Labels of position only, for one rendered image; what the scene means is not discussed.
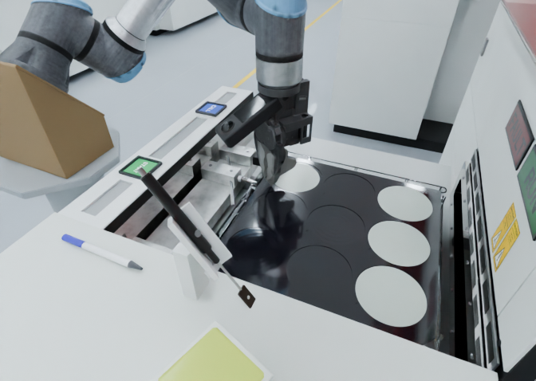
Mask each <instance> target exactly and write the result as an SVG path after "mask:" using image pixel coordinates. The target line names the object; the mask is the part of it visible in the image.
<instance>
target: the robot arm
mask: <svg viewBox="0 0 536 381"><path fill-rule="evenodd" d="M208 1H209V3H210V4H212V5H213V6H214V7H215V8H216V10H217V12H218V14H219V16H220V17H221V18H222V19H223V20H224V21H225V22H227V23H228V24H230V25H231V26H233V27H236V28H240V29H243V30H245V31H246V32H248V33H251V34H253V35H254V36H255V55H256V79H257V81H258V91H259V93H258V94H257V95H256V96H254V97H253V98H252V99H250V100H249V101H248V102H246V103H245V104H244V105H243V106H242V107H241V108H239V109H238V110H237V111H235V112H234V113H233V114H231V115H230V116H229V117H227V118H226V119H225V120H224V121H223V122H222V123H220V124H219V125H218V126H216V127H215V132H216V133H217V134H218V136H219V137H220V138H221V139H222V141H223V142H224V143H225V144H226V145H227V146H228V147H229V148H232V147H234V146H235V145H236V144H237V143H239V142H240V141H241V140H243V139H244V138H245V137H247V136H248V135H249V134H250V133H251V132H252V131H254V144H255V148H256V152H257V156H258V160H259V163H260V166H261V168H262V173H263V175H264V178H265V179H266V181H267V182H268V183H269V184H270V185H271V186H272V185H274V184H275V183H276V182H277V181H278V179H279V177H280V176H281V175H283V174H284V173H286V172H287V171H289V170H291V169H293V168H294V167H295V166H296V164H297V160H296V159H294V158H289V157H288V150H287V149H286V148H284V147H286V146H289V145H290V146H293V145H295V144H298V143H299V142H300V144H301V145H302V144H304V143H308V142H311V135H312V126H313V116H311V115H310V114H309V113H308V103H309V83H310V81H309V80H308V79H303V78H302V69H303V50H304V37H305V13H306V11H307V6H308V5H307V1H306V0H208ZM174 2H175V0H127V1H126V3H125V4H124V5H123V7H122V8H121V10H120V11H119V13H118V14H117V16H114V17H107V18H106V19H105V20H104V21H103V23H100V22H99V21H98V20H96V19H95V18H93V9H92V8H91V6H89V4H88V3H86V2H85V1H83V0H33V1H32V2H31V3H30V5H31V6H30V9H29V11H28V13H27V15H26V18H25V20H24V22H23V23H22V27H21V29H20V30H19V32H18V35H17V37H16V39H15V41H14V42H13V43H12V44H11V45H10V46H8V47H7V48H6V49H5V50H4V51H3V52H2V53H0V61H2V62H6V63H11V64H15V65H18V66H20V67H22V68H23V69H25V70H27V71H29V72H30V73H32V74H34V75H36V76H37V77H40V78H41V79H42V80H44V81H47V82H48V83H50V84H52V85H54V86H55V87H57V88H59V89H60V90H62V91H64V92H66V93H68V91H69V67H70V65H71V63H72V61H73V59H74V60H76V61H78V62H80V63H82V64H83V65H86V66H87V67H89V68H91V69H93V70H95V71H96V72H98V73H100V74H102V75H103V76H104V77H106V78H108V79H111V80H113V81H115V82H118V83H126V82H129V81H130V80H132V79H133V78H134V77H136V76H137V74H138V73H139V72H140V71H141V69H142V68H143V67H142V66H143V65H144V64H145V61H146V53H145V52H144V51H145V50H146V48H147V47H146V43H145V40H146V38H147V37H148V35H149V34H150V33H151V32H152V31H153V30H154V28H155V27H156V25H157V24H158V23H159V21H160V20H161V19H162V17H163V16H164V15H165V14H166V13H167V11H168V10H169V8H170V7H171V6H172V4H173V3H174ZM308 125H309V136H307V126H308ZM306 136H307V137H306Z"/></svg>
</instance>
